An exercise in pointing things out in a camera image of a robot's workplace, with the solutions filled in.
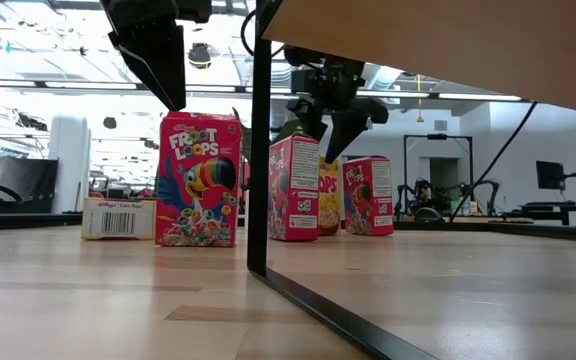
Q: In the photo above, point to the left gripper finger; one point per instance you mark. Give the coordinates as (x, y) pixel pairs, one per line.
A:
(158, 65)

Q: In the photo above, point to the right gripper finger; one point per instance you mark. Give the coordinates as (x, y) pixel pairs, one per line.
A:
(348, 125)
(313, 117)

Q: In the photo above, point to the red Froot Loops cereal box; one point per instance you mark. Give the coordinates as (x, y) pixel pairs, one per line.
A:
(293, 190)
(198, 190)
(368, 197)

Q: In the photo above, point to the yellow Corn Pops cereal box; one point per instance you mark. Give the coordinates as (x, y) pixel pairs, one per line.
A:
(329, 200)
(118, 222)

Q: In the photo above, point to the black background robot arm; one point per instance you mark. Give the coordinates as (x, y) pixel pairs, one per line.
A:
(423, 197)

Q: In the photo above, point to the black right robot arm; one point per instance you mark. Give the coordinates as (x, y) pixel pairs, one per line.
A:
(298, 55)

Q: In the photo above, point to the green plant white pot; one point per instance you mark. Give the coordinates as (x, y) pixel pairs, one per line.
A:
(283, 134)

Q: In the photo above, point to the ceiling light strip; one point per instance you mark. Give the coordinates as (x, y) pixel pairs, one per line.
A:
(478, 96)
(403, 94)

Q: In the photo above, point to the white column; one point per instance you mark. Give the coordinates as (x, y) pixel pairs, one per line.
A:
(70, 165)

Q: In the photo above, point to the black partition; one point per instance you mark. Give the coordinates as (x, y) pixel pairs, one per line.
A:
(23, 185)

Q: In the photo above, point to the black monitor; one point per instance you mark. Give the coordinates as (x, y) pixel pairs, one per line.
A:
(550, 175)

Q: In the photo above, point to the black desk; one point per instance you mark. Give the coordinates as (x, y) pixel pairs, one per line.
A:
(558, 209)

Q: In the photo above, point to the black overhead camera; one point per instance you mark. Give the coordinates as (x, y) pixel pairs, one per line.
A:
(200, 56)

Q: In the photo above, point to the black gantry frame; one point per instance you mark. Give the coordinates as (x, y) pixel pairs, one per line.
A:
(438, 136)

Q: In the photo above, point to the black metal table frame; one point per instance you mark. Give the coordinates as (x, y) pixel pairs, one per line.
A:
(543, 231)

